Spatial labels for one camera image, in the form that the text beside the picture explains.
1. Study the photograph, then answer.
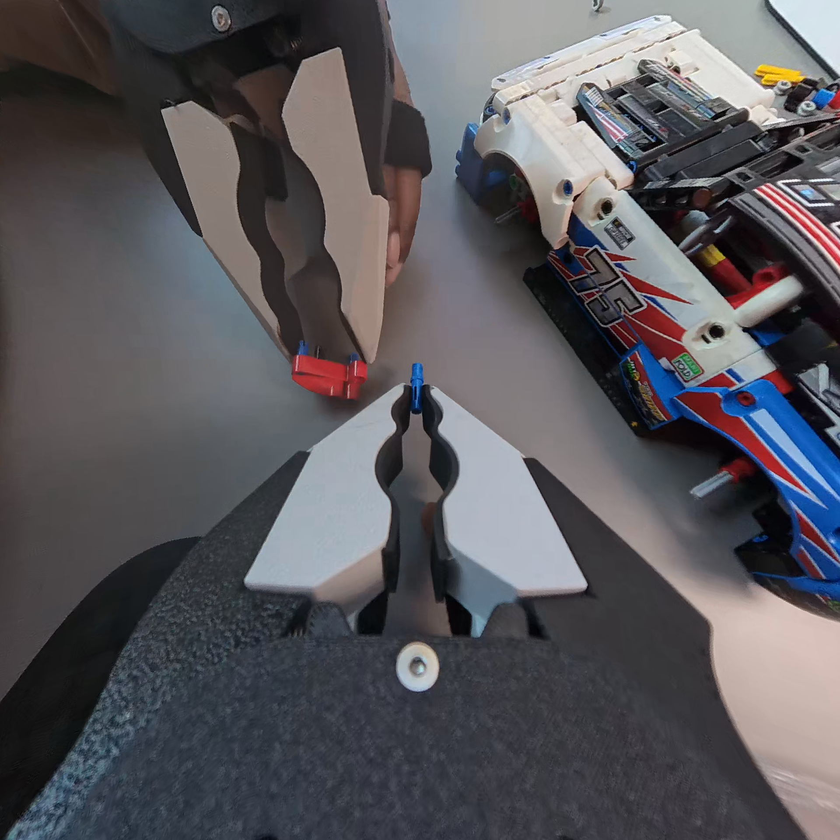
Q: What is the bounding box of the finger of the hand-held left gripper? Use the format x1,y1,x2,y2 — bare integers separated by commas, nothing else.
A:
281,47,391,364
161,100,309,360

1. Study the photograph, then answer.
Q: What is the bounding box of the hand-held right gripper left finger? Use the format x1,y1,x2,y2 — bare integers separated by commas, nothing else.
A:
244,384,414,619

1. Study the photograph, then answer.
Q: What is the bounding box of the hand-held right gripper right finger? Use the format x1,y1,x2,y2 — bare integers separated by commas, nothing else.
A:
422,384,588,621

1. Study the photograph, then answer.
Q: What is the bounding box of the red brick connector piece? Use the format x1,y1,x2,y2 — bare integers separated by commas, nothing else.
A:
290,340,368,401

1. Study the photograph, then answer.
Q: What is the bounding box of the brick-built race car model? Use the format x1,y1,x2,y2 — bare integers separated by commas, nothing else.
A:
456,16,840,614

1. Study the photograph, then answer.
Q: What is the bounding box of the person's left forearm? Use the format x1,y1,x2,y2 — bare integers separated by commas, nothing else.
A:
0,0,126,96

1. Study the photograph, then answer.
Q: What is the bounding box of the person's left hand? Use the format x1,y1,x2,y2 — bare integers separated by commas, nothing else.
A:
382,164,422,290

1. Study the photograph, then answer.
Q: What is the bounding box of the black office chair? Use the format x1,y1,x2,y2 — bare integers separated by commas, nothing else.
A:
0,537,201,818

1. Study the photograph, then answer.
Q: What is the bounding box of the small yellow black brick assembly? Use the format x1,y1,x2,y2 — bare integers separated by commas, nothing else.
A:
755,62,840,118

